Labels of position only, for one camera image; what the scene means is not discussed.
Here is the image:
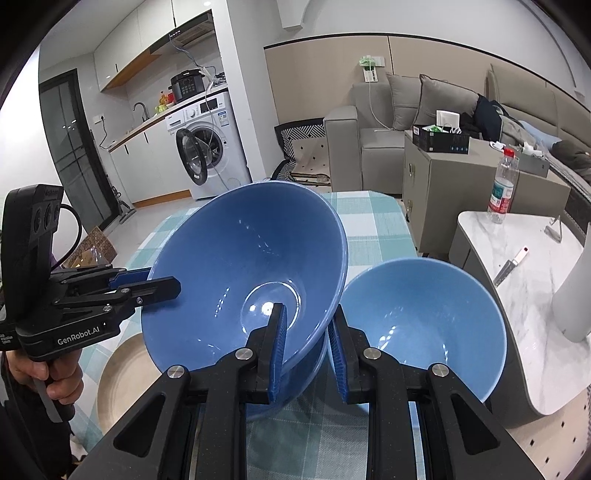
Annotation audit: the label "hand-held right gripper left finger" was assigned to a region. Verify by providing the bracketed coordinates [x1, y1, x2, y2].
[85, 302, 288, 480]

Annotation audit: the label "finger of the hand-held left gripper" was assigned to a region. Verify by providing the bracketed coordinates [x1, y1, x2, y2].
[53, 276, 182, 324]
[51, 264, 155, 296]

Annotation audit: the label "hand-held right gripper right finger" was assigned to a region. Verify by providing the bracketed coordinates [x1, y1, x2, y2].
[327, 307, 532, 480]

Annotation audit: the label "blue bowl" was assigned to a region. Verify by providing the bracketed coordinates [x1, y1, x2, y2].
[244, 339, 329, 422]
[140, 181, 349, 376]
[339, 257, 508, 403]

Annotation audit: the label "cream plate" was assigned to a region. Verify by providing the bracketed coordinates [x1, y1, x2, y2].
[98, 332, 162, 435]

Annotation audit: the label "person's left forearm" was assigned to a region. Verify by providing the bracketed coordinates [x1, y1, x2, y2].
[0, 360, 100, 480]

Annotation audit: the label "person's left hand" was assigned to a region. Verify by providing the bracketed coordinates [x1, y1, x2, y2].
[7, 344, 86, 423]

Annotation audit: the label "patterned cardboard sheet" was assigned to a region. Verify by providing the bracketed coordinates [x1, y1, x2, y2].
[62, 225, 118, 268]

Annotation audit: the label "white lower kitchen cabinets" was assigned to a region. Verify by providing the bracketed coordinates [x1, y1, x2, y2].
[108, 117, 192, 206]

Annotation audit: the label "white kitchen cabinets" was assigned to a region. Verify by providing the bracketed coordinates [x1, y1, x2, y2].
[108, 117, 192, 206]
[93, 0, 218, 90]

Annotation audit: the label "black glass door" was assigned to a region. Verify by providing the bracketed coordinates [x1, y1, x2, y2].
[39, 68, 116, 222]

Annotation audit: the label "white washing machine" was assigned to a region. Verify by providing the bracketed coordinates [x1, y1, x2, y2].
[165, 91, 252, 201]

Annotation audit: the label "small knife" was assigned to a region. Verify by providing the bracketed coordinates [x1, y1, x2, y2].
[493, 248, 528, 288]

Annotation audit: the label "marble coffee table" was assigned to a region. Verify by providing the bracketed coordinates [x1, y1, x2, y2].
[449, 211, 591, 428]

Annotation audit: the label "black pressure cooker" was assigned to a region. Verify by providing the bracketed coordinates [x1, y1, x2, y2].
[170, 69, 206, 101]

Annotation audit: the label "black white patterned chair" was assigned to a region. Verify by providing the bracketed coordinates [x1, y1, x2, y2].
[271, 117, 331, 190]

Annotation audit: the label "grey side cabinet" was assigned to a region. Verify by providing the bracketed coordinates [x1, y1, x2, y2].
[402, 130, 571, 259]

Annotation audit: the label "grey sofa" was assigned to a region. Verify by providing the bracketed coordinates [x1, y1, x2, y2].
[323, 62, 591, 195]

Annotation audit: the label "white upper kitchen cabinets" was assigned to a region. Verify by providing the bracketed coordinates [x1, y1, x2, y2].
[93, 0, 218, 90]

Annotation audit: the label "white dotted floor mat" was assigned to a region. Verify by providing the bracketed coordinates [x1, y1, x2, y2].
[503, 383, 591, 480]

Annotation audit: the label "plastic water bottle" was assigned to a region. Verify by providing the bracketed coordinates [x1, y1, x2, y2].
[487, 148, 519, 224]

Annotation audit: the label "black box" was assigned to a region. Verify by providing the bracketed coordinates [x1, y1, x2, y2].
[412, 124, 471, 154]

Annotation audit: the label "range hood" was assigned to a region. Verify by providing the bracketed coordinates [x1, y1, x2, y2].
[150, 21, 215, 51]

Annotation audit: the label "small metal stand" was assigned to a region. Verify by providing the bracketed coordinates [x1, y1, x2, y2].
[544, 215, 565, 244]

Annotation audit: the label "grey pillow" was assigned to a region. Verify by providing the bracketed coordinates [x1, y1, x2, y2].
[418, 74, 481, 132]
[387, 73, 428, 131]

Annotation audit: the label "black bag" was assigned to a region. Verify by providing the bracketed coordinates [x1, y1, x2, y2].
[473, 95, 504, 139]

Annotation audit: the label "grey blanket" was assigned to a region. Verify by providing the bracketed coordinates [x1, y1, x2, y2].
[501, 113, 591, 158]

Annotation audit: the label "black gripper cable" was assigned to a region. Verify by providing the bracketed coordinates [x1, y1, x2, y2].
[60, 205, 84, 261]

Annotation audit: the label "wall socket with green charger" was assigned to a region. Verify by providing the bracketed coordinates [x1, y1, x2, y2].
[358, 54, 386, 83]

